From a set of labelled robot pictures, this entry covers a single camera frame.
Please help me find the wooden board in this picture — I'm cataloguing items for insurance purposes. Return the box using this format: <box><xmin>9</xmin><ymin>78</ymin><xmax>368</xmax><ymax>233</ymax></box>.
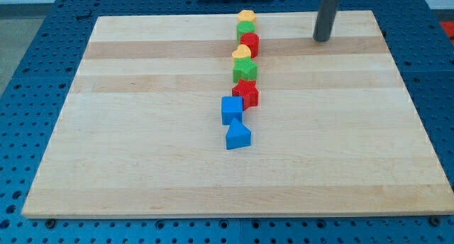
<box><xmin>22</xmin><ymin>11</ymin><xmax>453</xmax><ymax>219</ymax></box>

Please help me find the yellow pentagon block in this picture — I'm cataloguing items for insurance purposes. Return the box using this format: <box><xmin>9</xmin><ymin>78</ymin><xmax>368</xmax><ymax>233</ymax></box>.
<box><xmin>237</xmin><ymin>9</ymin><xmax>257</xmax><ymax>23</ymax></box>

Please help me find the yellow heart block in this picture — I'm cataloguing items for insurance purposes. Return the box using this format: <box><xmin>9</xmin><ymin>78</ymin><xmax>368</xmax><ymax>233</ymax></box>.
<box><xmin>231</xmin><ymin>44</ymin><xmax>251</xmax><ymax>62</ymax></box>

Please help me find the grey cylindrical robot arm rod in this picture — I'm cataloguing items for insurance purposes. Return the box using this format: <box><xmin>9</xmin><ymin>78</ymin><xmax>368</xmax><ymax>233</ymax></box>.
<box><xmin>313</xmin><ymin>0</ymin><xmax>341</xmax><ymax>43</ymax></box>

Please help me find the green cylinder block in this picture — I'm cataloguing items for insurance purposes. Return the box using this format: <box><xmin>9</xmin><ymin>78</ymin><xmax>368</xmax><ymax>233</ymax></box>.
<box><xmin>236</xmin><ymin>21</ymin><xmax>255</xmax><ymax>43</ymax></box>

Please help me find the red cylinder block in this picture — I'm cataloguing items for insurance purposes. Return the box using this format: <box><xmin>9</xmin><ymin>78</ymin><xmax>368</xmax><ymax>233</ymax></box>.
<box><xmin>240</xmin><ymin>33</ymin><xmax>260</xmax><ymax>58</ymax></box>

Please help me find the red object at right edge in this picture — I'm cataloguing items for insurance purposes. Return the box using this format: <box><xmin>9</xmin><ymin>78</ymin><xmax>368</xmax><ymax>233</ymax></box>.
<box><xmin>440</xmin><ymin>21</ymin><xmax>454</xmax><ymax>43</ymax></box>

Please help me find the blue cube block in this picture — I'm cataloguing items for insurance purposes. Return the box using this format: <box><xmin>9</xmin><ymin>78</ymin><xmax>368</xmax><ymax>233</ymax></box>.
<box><xmin>221</xmin><ymin>96</ymin><xmax>243</xmax><ymax>125</ymax></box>

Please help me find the red star block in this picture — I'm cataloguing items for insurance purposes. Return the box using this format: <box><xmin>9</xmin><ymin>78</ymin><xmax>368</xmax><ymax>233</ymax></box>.
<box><xmin>231</xmin><ymin>79</ymin><xmax>259</xmax><ymax>111</ymax></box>

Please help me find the blue triangle block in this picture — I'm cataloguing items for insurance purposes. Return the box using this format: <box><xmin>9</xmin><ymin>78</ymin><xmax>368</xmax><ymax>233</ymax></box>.
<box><xmin>226</xmin><ymin>118</ymin><xmax>252</xmax><ymax>150</ymax></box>

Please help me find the green star block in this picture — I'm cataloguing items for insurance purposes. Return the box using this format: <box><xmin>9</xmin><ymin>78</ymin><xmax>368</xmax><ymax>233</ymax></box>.
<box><xmin>233</xmin><ymin>58</ymin><xmax>258</xmax><ymax>83</ymax></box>

